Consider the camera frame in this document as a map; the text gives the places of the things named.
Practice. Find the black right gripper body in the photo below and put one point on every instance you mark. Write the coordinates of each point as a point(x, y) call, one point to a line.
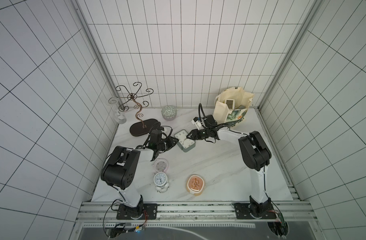
point(196, 134)

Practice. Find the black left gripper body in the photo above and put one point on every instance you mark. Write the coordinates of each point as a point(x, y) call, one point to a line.
point(166, 144)

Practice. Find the green rectangular alarm clock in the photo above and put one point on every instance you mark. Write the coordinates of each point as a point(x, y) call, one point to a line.
point(184, 143)

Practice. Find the floral canvas tote bag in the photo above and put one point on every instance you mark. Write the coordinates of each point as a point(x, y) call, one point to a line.
point(243, 101)

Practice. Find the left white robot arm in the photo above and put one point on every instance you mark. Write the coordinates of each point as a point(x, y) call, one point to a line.
point(120, 169)

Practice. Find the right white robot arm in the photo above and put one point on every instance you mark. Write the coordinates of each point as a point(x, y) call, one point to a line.
point(254, 151)

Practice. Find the pink round alarm clock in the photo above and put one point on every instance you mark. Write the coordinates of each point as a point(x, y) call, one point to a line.
point(161, 165)

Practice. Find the large white digital clock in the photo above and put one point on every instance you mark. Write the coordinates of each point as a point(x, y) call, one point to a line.
point(230, 104)

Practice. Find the white twin-bell alarm clock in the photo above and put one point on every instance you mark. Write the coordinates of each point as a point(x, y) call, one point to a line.
point(161, 182)

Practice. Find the orange cream round clock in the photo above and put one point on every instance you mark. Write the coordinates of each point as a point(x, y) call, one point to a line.
point(195, 185)

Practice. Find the copper jewelry stand dark base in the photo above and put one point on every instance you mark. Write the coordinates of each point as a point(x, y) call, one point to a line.
point(142, 127)

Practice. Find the green patterned bowl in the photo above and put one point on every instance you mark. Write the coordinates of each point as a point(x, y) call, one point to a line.
point(169, 113)

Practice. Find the clear wine glass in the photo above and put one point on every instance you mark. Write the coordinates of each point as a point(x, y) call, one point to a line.
point(117, 114)

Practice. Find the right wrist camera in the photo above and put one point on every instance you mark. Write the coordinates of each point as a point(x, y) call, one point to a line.
point(197, 123)

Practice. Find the aluminium mounting rail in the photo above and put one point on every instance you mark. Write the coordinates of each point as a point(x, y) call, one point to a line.
point(169, 212)

